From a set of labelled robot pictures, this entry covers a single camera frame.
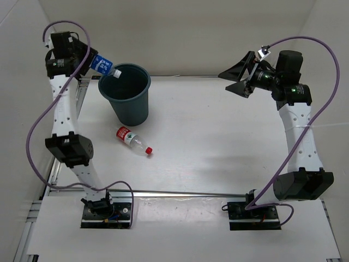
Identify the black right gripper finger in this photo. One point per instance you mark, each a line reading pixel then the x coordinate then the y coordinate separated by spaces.
pixel 236 72
pixel 242 89

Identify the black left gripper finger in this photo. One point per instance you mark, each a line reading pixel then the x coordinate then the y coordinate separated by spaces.
pixel 83 70
pixel 80 50

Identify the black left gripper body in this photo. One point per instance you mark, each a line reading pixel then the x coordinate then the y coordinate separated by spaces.
pixel 76 54

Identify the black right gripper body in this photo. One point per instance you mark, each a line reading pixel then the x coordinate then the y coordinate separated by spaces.
pixel 263 79

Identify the blue label clear bottle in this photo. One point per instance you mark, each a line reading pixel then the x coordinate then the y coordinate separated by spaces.
pixel 105 67

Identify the red label clear bottle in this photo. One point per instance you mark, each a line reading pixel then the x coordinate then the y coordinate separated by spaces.
pixel 133 141

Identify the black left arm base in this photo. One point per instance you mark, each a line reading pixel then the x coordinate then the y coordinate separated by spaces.
pixel 106 214

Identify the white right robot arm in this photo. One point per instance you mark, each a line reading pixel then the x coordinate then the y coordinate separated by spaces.
pixel 306 178

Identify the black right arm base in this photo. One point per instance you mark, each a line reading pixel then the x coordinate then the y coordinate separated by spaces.
pixel 240 219

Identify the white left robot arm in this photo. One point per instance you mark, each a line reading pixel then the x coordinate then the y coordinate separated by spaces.
pixel 65 63

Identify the dark teal plastic bin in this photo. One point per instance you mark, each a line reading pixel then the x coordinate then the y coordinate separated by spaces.
pixel 128 94

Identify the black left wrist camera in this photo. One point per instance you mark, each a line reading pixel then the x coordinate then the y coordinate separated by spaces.
pixel 63 44

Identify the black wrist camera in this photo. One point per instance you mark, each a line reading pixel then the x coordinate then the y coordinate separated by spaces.
pixel 263 52
pixel 63 44

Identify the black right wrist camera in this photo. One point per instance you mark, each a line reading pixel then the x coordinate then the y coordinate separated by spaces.
pixel 263 52

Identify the aluminium table front rail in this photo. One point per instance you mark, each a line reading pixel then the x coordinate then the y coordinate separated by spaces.
pixel 186 194

